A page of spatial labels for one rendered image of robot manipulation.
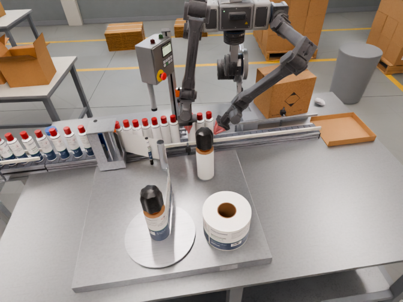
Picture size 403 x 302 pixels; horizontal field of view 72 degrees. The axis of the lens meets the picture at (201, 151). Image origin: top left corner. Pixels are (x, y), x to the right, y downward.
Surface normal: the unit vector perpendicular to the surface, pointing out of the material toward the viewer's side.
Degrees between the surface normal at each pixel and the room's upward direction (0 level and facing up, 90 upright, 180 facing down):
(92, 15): 90
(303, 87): 90
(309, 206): 0
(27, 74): 90
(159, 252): 0
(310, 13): 90
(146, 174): 0
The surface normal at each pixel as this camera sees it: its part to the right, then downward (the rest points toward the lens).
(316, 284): -0.04, -0.74
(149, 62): -0.46, 0.61
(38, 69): 0.10, 0.66
